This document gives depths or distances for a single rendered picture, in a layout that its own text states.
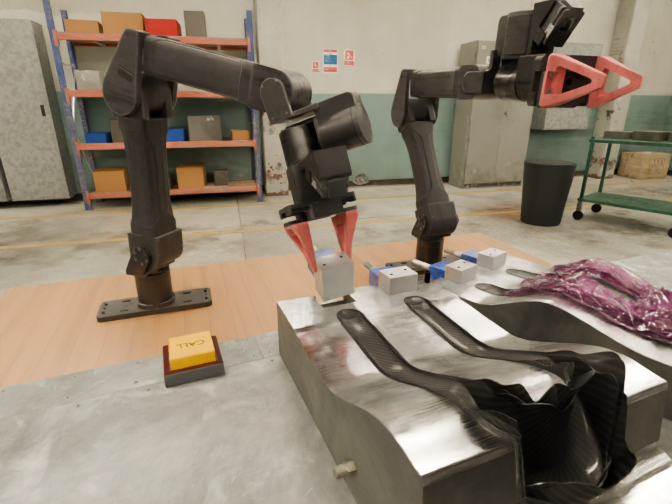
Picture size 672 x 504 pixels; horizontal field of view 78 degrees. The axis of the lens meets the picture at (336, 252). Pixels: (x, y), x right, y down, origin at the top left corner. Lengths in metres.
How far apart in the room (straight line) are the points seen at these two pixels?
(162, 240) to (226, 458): 0.40
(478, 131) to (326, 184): 5.87
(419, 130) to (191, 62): 0.52
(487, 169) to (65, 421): 6.21
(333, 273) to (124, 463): 0.33
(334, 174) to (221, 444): 0.34
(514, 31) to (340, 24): 5.41
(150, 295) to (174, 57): 0.41
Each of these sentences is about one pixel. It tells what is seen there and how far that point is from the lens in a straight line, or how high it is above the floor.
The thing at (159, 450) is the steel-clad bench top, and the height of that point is 0.80.
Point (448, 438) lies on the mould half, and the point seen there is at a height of 0.93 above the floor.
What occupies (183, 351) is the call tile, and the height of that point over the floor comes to 0.84.
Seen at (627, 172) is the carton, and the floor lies 0.08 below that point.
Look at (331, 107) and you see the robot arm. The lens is 0.58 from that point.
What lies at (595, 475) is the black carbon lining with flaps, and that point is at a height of 0.87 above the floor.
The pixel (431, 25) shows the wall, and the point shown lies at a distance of 6.56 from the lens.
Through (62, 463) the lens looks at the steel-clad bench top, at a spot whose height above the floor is 0.80.
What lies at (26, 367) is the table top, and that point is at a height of 0.80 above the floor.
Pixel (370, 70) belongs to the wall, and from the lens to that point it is 6.17.
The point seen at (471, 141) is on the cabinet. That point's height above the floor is 0.67.
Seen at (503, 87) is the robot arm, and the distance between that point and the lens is 0.76.
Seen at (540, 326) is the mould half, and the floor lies 0.86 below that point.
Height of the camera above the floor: 1.16
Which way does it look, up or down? 20 degrees down
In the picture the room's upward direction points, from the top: straight up
